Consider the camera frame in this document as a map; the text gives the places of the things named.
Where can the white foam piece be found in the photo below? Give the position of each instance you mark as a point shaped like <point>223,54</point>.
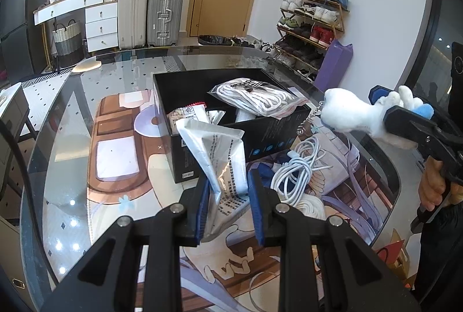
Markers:
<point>244,116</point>

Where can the dark grey fridge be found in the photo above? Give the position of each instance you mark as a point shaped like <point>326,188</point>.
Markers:
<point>21,8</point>

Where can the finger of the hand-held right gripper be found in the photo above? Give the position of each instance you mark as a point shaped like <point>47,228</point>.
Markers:
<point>379,95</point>
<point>408,122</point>

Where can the silver foil packet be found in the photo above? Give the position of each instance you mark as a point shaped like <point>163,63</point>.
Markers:
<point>217,160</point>

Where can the woven basket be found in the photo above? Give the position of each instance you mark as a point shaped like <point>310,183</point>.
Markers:
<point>67,40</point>

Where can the white blue plush toy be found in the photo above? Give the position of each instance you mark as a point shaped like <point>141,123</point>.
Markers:
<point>347,113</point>

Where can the white packet with red edge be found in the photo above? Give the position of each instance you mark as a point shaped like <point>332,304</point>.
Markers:
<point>188,115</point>

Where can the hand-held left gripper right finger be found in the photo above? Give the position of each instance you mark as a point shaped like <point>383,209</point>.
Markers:
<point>256,210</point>

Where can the silver suitcase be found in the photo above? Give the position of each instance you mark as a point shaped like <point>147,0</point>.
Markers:
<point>164,15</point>

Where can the grey side table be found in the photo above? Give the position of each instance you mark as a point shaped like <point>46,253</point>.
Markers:
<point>11,105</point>

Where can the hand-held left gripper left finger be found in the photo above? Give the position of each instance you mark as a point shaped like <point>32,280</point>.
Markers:
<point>202,214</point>

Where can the black cardboard box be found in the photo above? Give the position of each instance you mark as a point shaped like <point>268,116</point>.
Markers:
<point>275,134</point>

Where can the white suitcase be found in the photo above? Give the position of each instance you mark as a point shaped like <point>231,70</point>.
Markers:
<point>132,15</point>

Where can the small silver sachet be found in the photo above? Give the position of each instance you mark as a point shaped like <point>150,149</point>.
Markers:
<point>216,116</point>

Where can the person's right hand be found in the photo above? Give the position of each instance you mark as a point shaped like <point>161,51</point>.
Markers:
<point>432,185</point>

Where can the shoe rack with shoes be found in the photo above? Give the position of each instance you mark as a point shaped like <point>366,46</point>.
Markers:
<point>311,11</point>

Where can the dark glass partition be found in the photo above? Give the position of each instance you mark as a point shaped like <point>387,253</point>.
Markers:
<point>437,37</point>

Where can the pile of floor shoes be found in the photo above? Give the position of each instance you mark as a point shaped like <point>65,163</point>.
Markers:
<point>253,43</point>

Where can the person's right forearm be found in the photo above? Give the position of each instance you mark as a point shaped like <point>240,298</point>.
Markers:
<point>441,254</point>

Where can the purple bag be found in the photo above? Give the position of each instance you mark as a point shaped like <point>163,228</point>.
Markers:
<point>334,66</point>

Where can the wooden shoe rack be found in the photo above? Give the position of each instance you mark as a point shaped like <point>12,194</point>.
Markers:
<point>342,10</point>

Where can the white dresser with drawers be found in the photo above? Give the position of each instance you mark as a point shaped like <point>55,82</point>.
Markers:
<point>101,22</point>

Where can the printed desk mat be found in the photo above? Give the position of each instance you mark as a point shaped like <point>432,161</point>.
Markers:
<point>112,185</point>

